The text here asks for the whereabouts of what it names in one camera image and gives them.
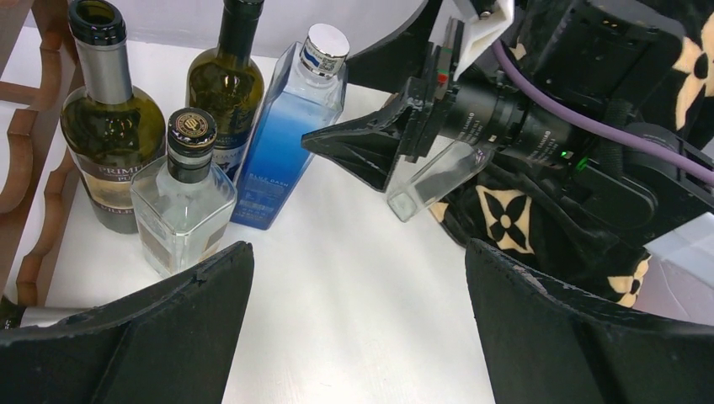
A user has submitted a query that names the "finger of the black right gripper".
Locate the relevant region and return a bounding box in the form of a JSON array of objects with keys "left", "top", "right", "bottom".
[
  {"left": 301, "top": 96, "right": 414, "bottom": 193},
  {"left": 346, "top": 0, "right": 442, "bottom": 93}
]

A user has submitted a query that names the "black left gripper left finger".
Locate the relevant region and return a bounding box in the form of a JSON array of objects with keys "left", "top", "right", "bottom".
[{"left": 1, "top": 242, "right": 254, "bottom": 403}]

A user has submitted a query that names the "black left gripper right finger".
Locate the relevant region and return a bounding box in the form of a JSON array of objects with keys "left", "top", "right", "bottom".
[{"left": 465, "top": 239, "right": 713, "bottom": 403}]

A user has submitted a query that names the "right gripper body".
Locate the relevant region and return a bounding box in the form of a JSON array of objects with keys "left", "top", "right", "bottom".
[{"left": 396, "top": 17, "right": 465, "bottom": 162}]

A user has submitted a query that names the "blue square glass bottle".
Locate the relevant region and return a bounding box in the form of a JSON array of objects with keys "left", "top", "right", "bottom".
[{"left": 231, "top": 24, "right": 350, "bottom": 230}]

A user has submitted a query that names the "clear round glass bottle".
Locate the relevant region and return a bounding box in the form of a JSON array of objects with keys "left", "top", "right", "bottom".
[{"left": 386, "top": 138, "right": 493, "bottom": 222}]

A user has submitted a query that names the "clear square bottle black cap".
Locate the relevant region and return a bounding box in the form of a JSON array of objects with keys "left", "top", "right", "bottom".
[{"left": 131, "top": 107, "right": 237, "bottom": 278}]

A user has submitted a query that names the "brown wooden wine rack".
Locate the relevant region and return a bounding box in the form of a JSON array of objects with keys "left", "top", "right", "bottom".
[{"left": 1, "top": 1, "right": 83, "bottom": 306}]

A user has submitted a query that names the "green wine bottle brown label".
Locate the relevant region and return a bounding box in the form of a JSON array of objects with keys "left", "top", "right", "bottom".
[{"left": 1, "top": 295, "right": 89, "bottom": 330}]

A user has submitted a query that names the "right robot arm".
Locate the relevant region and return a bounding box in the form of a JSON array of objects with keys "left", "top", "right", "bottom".
[{"left": 301, "top": 1, "right": 713, "bottom": 307}]

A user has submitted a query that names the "black floral blanket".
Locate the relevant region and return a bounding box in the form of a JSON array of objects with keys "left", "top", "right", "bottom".
[{"left": 430, "top": 1, "right": 713, "bottom": 307}]

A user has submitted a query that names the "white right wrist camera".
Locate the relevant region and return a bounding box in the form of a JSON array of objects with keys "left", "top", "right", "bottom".
[{"left": 455, "top": 0, "right": 515, "bottom": 80}]

